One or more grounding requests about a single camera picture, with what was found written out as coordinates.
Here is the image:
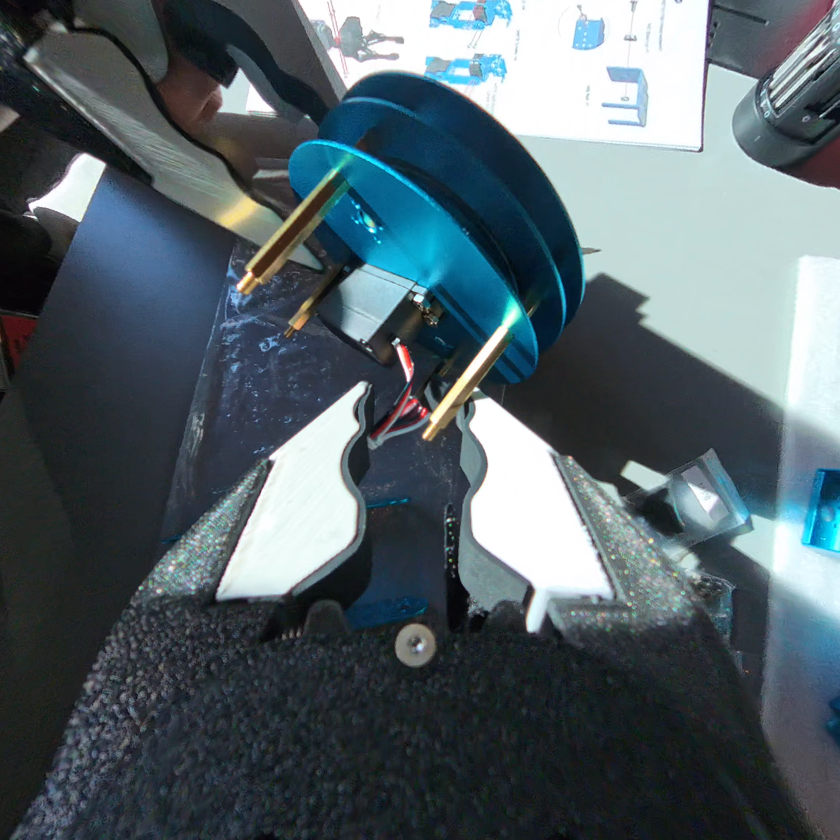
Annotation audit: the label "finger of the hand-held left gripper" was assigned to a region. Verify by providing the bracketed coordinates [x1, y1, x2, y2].
[161, 0, 347, 122]
[24, 29, 332, 273]

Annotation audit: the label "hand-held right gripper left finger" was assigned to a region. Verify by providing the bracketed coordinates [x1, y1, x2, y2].
[214, 381, 374, 605]

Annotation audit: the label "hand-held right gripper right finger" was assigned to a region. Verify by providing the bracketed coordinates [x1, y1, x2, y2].
[460, 394, 616, 634]

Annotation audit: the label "blue metal bracket assembly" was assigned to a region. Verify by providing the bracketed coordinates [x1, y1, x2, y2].
[344, 493, 431, 630]

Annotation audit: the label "blue round metal base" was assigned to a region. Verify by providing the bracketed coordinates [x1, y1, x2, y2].
[287, 73, 588, 388]

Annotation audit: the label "person's left hand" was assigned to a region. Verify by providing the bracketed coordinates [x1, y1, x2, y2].
[158, 63, 329, 187]

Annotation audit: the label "brass standoff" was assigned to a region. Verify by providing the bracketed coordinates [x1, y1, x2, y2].
[284, 269, 346, 340]
[420, 315, 517, 442]
[237, 171, 353, 296]

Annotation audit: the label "clear plastic bag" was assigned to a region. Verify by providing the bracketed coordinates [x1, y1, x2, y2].
[158, 243, 476, 552]

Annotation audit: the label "small clear parts bag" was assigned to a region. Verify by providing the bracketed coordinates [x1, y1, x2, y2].
[628, 447, 757, 542]

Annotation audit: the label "printed instruction manual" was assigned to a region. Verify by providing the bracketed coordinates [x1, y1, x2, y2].
[296, 0, 711, 153]

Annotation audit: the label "black ribbed cylinder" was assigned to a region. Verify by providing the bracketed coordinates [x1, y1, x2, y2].
[731, 16, 840, 193]

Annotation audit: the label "black flat panel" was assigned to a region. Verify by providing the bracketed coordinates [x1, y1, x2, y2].
[707, 0, 791, 77]

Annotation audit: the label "red wires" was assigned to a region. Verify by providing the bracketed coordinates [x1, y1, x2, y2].
[371, 339, 442, 442]

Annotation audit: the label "small blue metal bracket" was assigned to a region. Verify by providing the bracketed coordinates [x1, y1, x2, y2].
[800, 466, 840, 553]

